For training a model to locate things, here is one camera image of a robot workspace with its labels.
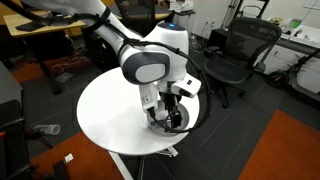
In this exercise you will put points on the clear plastic bottle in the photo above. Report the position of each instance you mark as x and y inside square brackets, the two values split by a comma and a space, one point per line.
[48, 129]

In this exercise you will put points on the black electric scooter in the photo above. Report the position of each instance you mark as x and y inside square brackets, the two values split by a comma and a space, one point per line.
[300, 80]

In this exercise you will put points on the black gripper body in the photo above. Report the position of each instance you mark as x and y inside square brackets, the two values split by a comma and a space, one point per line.
[171, 103]

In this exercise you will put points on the wooden desk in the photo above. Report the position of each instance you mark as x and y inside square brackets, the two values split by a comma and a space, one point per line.
[20, 23]

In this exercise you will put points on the grey floor box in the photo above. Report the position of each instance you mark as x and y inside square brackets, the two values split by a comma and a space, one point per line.
[64, 77]

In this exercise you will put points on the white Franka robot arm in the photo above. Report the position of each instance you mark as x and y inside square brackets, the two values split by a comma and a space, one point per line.
[150, 43]

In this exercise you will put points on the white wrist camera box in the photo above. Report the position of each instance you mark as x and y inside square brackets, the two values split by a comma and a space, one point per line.
[186, 85]

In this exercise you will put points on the black computer tower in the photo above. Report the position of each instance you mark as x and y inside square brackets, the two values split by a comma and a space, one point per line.
[218, 38]

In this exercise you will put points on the black mesh office chair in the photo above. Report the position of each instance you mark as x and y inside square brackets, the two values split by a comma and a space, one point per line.
[230, 70]

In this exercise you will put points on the white table base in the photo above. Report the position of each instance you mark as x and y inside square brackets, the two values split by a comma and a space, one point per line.
[116, 163]

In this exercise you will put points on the black keyboard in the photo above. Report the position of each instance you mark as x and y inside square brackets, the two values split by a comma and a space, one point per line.
[28, 26]

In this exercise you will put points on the white desk with clutter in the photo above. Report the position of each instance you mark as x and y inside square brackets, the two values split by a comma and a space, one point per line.
[310, 36]

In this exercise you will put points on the black marker with teal cap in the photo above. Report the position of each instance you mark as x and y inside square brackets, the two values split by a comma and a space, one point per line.
[154, 123]

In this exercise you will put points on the white bowl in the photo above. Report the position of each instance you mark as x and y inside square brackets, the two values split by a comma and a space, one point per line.
[185, 116]

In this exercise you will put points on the small white paper tag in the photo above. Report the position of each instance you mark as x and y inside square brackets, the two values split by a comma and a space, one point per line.
[68, 157]

